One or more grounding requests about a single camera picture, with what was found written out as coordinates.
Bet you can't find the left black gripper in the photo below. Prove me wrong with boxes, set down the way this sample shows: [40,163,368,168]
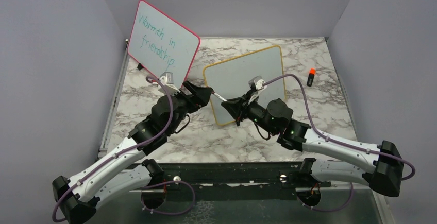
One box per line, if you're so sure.
[166,81,213,135]

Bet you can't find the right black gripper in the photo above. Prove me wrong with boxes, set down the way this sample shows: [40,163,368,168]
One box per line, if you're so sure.
[222,89,277,135]

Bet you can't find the white whiteboard marker pen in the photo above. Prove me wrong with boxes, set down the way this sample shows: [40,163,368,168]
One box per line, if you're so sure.
[212,92,227,101]

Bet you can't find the yellow framed whiteboard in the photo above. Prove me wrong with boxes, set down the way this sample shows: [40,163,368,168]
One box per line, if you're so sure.
[203,45,287,126]

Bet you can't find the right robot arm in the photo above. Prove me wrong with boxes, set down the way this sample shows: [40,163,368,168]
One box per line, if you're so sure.
[221,96,404,197]

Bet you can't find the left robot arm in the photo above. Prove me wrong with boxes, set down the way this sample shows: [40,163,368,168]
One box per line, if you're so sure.
[52,81,214,223]

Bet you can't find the pink framed whiteboard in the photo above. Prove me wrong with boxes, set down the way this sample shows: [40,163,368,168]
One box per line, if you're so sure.
[127,0,201,88]

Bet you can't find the orange capped black marker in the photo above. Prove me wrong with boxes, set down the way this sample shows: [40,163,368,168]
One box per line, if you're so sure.
[306,68,316,87]

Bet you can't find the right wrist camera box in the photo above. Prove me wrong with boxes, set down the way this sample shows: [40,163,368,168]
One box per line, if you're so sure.
[248,76,265,104]

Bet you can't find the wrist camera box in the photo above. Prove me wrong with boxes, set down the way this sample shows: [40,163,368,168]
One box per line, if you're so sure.
[159,72,180,95]
[248,76,265,104]

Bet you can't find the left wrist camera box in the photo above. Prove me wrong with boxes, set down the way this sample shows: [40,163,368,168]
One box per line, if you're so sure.
[159,72,180,95]

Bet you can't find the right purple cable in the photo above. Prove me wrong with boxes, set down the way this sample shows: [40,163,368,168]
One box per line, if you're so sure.
[261,74,416,213]

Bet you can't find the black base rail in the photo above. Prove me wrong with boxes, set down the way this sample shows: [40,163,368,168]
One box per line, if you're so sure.
[94,159,332,203]

